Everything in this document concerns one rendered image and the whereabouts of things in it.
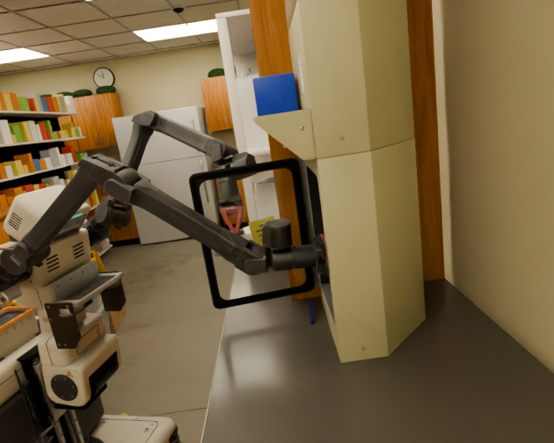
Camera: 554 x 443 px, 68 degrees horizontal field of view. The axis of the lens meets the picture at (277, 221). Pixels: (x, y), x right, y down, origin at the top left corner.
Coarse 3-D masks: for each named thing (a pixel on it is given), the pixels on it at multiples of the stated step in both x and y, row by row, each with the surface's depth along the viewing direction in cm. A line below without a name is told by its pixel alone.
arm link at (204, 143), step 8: (144, 112) 145; (144, 120) 144; (152, 120) 141; (160, 120) 143; (168, 120) 141; (160, 128) 142; (168, 128) 140; (176, 128) 138; (184, 128) 136; (192, 128) 135; (176, 136) 137; (184, 136) 135; (192, 136) 132; (200, 136) 130; (208, 136) 127; (192, 144) 132; (200, 144) 129; (208, 144) 126; (224, 144) 122; (208, 152) 125; (224, 152) 122; (232, 152) 125
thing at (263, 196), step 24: (216, 192) 112; (240, 192) 113; (264, 192) 114; (288, 192) 115; (216, 216) 114; (240, 216) 115; (264, 216) 116; (288, 216) 117; (216, 264) 117; (240, 288) 120; (264, 288) 121
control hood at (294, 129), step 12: (264, 120) 81; (276, 120) 81; (288, 120) 81; (300, 120) 81; (276, 132) 82; (288, 132) 82; (300, 132) 82; (312, 132) 82; (288, 144) 82; (300, 144) 82; (312, 144) 83; (300, 156) 83; (312, 156) 83
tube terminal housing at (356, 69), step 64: (320, 0) 76; (384, 0) 83; (320, 64) 79; (384, 64) 85; (320, 128) 82; (384, 128) 87; (320, 192) 86; (384, 192) 88; (384, 256) 90; (384, 320) 92
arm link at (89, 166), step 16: (96, 160) 101; (112, 160) 104; (80, 176) 101; (96, 176) 99; (112, 176) 99; (128, 176) 102; (64, 192) 104; (80, 192) 103; (48, 208) 106; (64, 208) 105; (48, 224) 107; (64, 224) 109; (32, 240) 109; (48, 240) 110; (0, 256) 110; (16, 256) 109; (32, 256) 112; (16, 272) 111
